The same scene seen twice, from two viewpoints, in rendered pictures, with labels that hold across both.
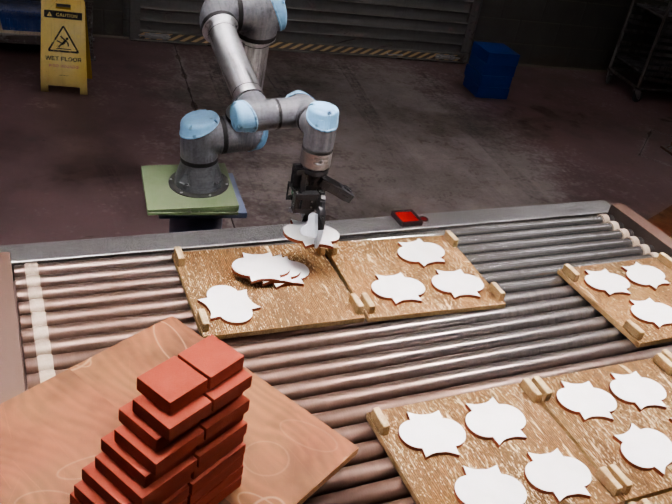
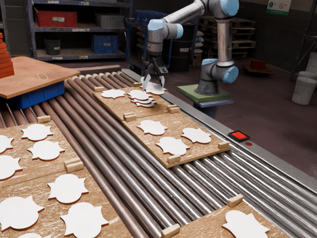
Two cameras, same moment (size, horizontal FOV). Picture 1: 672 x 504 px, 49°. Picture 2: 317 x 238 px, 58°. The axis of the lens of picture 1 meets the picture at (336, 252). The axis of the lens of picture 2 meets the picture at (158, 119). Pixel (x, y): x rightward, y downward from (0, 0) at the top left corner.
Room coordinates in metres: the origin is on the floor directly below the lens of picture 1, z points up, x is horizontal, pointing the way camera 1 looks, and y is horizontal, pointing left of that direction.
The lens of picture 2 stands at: (1.50, -1.40, 1.59)
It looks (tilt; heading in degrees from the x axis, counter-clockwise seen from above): 26 degrees down; 83
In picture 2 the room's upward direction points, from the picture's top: 6 degrees clockwise
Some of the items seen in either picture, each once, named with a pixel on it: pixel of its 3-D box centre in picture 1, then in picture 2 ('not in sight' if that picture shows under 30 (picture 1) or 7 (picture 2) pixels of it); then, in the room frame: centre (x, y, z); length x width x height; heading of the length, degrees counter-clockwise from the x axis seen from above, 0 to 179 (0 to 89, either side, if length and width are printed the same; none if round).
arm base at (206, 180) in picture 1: (199, 169); (208, 84); (2.06, 0.47, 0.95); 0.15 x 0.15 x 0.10
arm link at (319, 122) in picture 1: (320, 127); (156, 31); (1.63, 0.09, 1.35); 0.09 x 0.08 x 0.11; 31
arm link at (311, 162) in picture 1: (316, 158); (154, 47); (1.63, 0.09, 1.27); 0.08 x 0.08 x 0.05
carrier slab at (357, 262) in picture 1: (411, 274); (173, 134); (1.73, -0.22, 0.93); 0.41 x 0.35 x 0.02; 117
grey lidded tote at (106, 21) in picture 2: not in sight; (109, 20); (1.10, 4.53, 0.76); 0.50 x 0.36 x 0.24; 28
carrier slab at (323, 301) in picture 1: (265, 286); (133, 101); (1.54, 0.16, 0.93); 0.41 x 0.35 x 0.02; 118
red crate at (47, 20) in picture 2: not in sight; (56, 17); (0.18, 4.19, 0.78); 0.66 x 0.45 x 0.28; 22
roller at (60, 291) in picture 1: (381, 260); (187, 132); (1.82, -0.13, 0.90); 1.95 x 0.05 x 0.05; 119
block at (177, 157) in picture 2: (497, 291); (174, 158); (1.70, -0.45, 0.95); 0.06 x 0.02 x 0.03; 27
